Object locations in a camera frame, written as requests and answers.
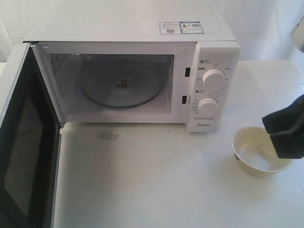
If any cream ceramic bowl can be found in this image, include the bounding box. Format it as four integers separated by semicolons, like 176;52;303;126
230;126;293;177

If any white microwave oven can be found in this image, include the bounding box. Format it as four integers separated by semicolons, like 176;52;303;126
0;43;61;228

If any glass microwave turntable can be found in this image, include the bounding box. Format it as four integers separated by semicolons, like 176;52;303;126
82;56;166;109

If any white Midea microwave body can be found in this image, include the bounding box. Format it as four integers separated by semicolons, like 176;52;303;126
24;0;240;133

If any lower white timer knob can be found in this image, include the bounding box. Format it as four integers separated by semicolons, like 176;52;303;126
190;97;219;116

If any upper white power knob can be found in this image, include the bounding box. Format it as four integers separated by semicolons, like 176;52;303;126
201;68;226;90

